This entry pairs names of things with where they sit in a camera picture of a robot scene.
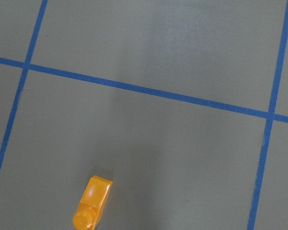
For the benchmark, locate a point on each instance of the orange trapezoid block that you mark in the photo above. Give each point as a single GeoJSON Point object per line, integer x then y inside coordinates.
{"type": "Point", "coordinates": [92, 203]}

